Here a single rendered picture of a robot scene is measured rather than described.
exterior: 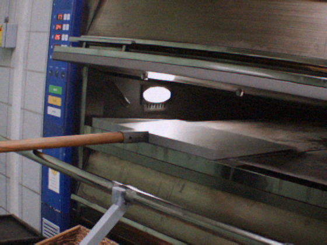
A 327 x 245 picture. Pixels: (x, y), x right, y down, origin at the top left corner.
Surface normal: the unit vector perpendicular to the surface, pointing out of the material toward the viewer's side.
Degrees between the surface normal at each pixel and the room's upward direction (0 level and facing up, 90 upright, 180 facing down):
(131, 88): 90
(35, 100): 90
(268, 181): 90
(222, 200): 70
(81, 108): 90
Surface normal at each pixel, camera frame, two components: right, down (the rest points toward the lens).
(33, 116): -0.76, 0.04
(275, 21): -0.69, -0.30
